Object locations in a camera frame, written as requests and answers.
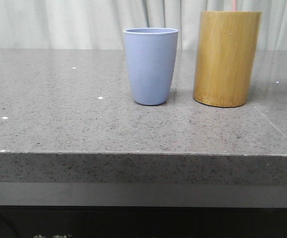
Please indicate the blue plastic cup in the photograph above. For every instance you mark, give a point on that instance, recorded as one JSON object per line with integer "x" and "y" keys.
{"x": 150, "y": 56}

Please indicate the pink chopstick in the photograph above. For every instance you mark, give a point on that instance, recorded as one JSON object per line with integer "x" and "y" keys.
{"x": 234, "y": 5}

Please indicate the bamboo cylinder holder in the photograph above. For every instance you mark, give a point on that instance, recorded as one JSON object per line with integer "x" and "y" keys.
{"x": 226, "y": 50}

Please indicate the white curtain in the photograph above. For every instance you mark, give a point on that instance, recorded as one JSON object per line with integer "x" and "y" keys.
{"x": 99, "y": 24}

